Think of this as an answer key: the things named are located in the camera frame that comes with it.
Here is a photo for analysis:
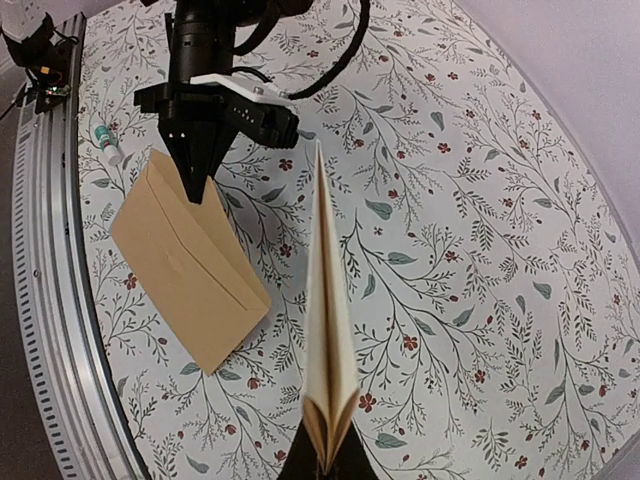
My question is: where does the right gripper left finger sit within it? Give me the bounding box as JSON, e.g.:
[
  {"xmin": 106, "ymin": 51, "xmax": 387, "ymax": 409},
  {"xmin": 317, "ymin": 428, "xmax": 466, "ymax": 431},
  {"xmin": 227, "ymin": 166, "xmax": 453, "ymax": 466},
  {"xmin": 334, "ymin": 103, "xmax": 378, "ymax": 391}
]
[{"xmin": 277, "ymin": 422, "xmax": 323, "ymax": 480}]

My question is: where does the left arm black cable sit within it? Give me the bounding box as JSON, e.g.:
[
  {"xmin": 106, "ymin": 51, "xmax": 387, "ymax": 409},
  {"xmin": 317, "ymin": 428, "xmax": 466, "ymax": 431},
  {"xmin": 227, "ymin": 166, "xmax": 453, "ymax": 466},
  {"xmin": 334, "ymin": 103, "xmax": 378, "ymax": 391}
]
[{"xmin": 229, "ymin": 0, "xmax": 372, "ymax": 101}]

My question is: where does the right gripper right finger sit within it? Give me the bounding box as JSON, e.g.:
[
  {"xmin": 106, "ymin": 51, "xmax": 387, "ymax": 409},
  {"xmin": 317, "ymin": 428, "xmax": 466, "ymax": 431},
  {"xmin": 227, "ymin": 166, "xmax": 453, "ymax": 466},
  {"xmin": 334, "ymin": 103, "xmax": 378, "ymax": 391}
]
[{"xmin": 332, "ymin": 424, "xmax": 378, "ymax": 480}]

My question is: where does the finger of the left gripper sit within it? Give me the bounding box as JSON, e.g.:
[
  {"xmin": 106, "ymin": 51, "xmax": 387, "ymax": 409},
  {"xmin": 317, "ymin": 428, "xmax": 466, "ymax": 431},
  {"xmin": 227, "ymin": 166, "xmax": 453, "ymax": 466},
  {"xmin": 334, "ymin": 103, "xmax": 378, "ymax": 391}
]
[
  {"xmin": 161, "ymin": 130, "xmax": 207, "ymax": 204},
  {"xmin": 197, "ymin": 121, "xmax": 239, "ymax": 185}
]

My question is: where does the floral patterned table mat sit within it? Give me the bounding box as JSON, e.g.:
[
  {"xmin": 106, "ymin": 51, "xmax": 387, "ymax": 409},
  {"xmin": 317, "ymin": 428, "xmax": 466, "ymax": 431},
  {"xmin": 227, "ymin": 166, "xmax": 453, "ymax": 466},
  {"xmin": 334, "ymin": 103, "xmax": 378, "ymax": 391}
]
[{"xmin": 78, "ymin": 1, "xmax": 639, "ymax": 479}]

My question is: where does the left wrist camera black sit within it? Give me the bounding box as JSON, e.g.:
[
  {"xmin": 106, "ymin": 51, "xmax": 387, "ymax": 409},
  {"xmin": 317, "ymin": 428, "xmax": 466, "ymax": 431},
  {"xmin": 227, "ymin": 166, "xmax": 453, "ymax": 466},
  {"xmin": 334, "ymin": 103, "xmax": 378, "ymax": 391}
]
[{"xmin": 223, "ymin": 93, "xmax": 299, "ymax": 149}]

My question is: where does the aluminium front rail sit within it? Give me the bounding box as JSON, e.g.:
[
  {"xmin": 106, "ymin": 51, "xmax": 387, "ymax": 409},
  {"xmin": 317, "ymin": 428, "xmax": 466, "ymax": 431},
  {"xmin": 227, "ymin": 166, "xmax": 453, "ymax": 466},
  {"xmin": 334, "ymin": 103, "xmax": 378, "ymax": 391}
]
[{"xmin": 9, "ymin": 14, "xmax": 151, "ymax": 480}]

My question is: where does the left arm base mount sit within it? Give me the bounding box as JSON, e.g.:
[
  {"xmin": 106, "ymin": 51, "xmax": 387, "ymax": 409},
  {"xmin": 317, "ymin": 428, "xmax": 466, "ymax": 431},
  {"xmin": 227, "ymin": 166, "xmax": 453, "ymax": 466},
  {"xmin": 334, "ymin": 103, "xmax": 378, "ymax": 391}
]
[{"xmin": 1, "ymin": 4, "xmax": 80, "ymax": 114}]

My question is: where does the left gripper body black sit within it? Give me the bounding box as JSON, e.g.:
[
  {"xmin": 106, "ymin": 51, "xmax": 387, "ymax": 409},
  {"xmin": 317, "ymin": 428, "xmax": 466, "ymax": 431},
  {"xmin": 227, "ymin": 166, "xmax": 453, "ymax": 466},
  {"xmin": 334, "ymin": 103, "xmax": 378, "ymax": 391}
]
[{"xmin": 134, "ymin": 82, "xmax": 239, "ymax": 150}]

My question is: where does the brown kraft envelope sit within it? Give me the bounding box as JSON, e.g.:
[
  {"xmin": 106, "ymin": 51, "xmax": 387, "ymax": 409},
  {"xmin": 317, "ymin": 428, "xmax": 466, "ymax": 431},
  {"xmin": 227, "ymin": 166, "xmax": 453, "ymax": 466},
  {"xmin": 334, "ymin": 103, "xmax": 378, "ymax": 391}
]
[{"xmin": 111, "ymin": 150, "xmax": 271, "ymax": 374}]

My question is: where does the green white glue stick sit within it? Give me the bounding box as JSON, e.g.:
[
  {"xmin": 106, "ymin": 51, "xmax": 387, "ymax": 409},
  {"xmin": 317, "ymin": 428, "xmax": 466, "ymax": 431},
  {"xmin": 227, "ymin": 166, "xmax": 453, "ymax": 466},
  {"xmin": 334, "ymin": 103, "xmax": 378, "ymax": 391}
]
[{"xmin": 91, "ymin": 122, "xmax": 122, "ymax": 166}]

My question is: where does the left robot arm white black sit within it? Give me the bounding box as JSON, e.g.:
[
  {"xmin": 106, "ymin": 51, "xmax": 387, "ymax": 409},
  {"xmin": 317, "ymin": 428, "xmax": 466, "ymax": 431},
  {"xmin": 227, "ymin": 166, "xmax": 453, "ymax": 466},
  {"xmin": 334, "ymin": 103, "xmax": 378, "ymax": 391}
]
[{"xmin": 134, "ymin": 1, "xmax": 311, "ymax": 204}]

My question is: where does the cream letter paper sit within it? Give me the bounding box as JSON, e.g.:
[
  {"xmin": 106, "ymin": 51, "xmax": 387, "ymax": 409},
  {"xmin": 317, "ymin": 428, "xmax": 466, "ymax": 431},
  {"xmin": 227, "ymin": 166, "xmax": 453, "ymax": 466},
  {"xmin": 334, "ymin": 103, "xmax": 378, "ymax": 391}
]
[{"xmin": 303, "ymin": 142, "xmax": 359, "ymax": 474}]

